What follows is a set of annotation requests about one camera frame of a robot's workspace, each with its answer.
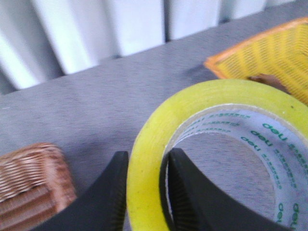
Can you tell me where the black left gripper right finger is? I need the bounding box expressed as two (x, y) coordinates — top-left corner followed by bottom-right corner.
(159, 148), (289, 231)

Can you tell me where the brown toy piece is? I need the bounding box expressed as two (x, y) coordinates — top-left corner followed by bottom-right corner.
(247, 74), (290, 94)

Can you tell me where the yellow woven basket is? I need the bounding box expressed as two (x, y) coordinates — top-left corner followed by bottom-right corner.
(205, 17), (308, 104)

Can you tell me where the white curtain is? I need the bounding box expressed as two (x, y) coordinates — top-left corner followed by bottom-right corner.
(0, 0), (308, 95)

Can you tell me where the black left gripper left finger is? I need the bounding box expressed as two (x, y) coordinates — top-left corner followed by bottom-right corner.
(32, 151), (128, 231)

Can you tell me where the yellow packing tape roll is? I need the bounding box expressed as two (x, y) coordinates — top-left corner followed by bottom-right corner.
(127, 79), (308, 231)

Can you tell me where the brown woven basket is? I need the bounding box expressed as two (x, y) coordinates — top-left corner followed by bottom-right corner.
(0, 142), (77, 231)

